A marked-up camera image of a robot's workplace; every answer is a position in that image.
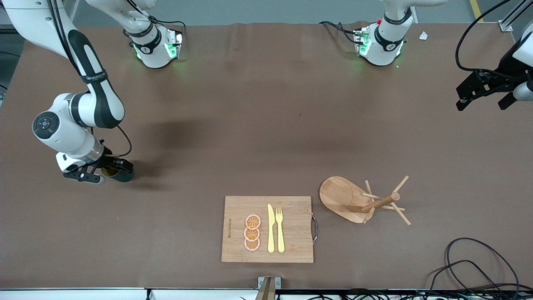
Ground dark green ribbed cup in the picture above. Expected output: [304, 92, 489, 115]
[101, 165, 135, 183]

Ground wooden cup rack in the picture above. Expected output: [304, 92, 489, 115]
[319, 175, 412, 226]

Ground aluminium profile bar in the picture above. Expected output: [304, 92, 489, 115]
[498, 0, 533, 32]

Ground brown table cover mat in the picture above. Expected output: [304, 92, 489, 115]
[0, 21, 533, 291]

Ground yellow plastic knife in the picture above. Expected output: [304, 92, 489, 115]
[267, 204, 276, 253]

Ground yellow plastic fork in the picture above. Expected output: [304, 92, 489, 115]
[275, 207, 285, 253]

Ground wooden cutting board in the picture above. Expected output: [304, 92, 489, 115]
[221, 196, 319, 263]

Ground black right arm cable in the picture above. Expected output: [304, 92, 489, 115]
[104, 124, 133, 159]

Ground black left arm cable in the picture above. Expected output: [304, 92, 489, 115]
[455, 0, 517, 75]

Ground white table edge rail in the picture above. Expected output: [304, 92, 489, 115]
[0, 287, 259, 300]

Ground aluminium frame struts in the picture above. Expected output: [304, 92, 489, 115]
[58, 0, 80, 23]

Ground black arm base cable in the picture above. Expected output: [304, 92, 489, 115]
[319, 21, 361, 44]

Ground black floor cable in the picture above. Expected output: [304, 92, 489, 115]
[446, 237, 521, 294]
[425, 260, 533, 300]

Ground metal mount bracket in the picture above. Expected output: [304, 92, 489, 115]
[255, 276, 281, 300]

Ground tangled black cable bundle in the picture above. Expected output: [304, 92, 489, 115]
[316, 287, 533, 300]

